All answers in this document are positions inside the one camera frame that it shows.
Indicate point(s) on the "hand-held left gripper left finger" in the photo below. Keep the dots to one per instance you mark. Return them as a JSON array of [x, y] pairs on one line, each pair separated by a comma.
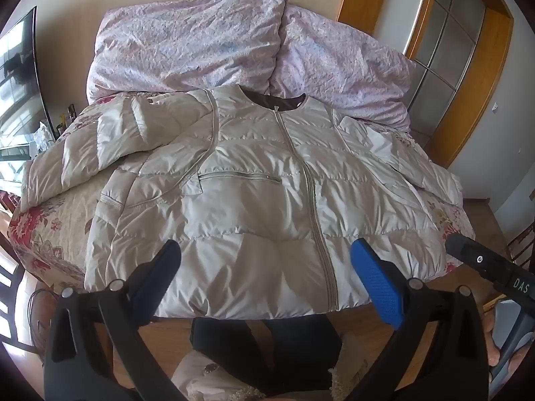
[[161, 271]]

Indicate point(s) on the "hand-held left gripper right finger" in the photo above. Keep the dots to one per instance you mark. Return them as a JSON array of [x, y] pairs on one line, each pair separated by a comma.
[[376, 284]]

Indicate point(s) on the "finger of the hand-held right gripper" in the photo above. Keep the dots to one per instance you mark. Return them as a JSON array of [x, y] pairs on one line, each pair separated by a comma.
[[470, 255]]

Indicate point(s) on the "white puffer jacket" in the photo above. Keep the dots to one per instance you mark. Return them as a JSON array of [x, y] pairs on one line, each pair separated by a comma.
[[250, 196]]

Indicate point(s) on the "person's right hand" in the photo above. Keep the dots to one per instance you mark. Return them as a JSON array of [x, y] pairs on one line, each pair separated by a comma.
[[490, 330]]

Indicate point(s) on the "dark wooden chair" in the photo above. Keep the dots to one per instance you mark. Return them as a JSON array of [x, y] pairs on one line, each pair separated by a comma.
[[522, 242]]

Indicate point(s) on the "person's dark trouser legs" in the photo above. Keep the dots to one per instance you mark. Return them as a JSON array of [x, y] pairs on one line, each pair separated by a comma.
[[288, 342]]

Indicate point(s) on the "person's fluffy white slippers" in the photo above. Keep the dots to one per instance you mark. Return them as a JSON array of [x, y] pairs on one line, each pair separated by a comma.
[[188, 380]]

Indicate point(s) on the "floral bedspread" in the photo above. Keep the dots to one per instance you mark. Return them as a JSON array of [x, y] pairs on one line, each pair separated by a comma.
[[41, 238]]

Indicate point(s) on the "clear plastic bag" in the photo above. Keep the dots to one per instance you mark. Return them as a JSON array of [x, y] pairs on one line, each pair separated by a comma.
[[41, 135]]

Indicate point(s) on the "lilac crinkled pillow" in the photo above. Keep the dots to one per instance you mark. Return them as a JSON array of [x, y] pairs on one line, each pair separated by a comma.
[[342, 71], [188, 46]]

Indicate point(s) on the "flat screen television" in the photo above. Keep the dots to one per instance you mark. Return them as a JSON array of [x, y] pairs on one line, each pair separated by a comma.
[[16, 92]]

